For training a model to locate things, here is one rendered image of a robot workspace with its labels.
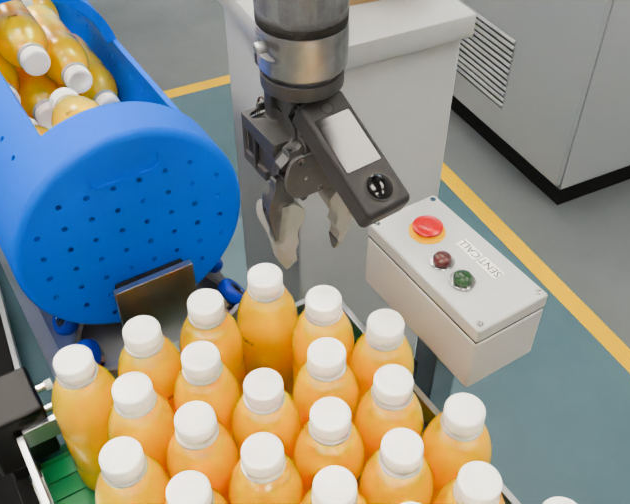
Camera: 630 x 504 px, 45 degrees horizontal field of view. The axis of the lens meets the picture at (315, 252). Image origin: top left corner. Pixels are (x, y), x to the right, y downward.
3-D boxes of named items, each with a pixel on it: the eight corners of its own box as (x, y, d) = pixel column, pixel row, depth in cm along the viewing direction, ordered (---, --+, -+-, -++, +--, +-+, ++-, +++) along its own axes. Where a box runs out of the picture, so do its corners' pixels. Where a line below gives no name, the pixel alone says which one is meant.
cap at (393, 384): (418, 402, 74) (420, 391, 73) (380, 412, 74) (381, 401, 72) (403, 371, 77) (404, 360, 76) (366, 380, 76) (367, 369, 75)
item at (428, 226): (429, 217, 92) (430, 209, 91) (448, 234, 90) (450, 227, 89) (405, 228, 90) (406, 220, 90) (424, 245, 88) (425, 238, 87)
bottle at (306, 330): (360, 400, 97) (367, 301, 84) (331, 441, 92) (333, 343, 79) (313, 375, 99) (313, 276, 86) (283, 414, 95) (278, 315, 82)
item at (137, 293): (195, 317, 103) (184, 251, 94) (203, 329, 102) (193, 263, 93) (125, 348, 99) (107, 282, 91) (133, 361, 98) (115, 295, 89)
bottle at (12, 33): (24, 19, 122) (63, 72, 111) (-20, 32, 120) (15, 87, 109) (11, -23, 117) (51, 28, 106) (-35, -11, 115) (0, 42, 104)
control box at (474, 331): (425, 251, 102) (434, 192, 95) (531, 352, 90) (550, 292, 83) (364, 280, 98) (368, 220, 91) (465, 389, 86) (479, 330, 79)
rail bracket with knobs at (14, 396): (60, 407, 96) (40, 356, 89) (80, 450, 92) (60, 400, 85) (-19, 444, 92) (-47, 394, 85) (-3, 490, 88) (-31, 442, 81)
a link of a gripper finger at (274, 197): (295, 225, 74) (311, 148, 69) (305, 235, 73) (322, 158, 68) (253, 234, 72) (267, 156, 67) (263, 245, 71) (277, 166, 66)
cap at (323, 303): (348, 305, 83) (348, 294, 82) (329, 329, 81) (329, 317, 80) (318, 291, 85) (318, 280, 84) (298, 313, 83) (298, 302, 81)
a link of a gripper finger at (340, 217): (332, 206, 82) (317, 144, 75) (364, 238, 79) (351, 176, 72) (308, 221, 82) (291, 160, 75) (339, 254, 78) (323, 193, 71)
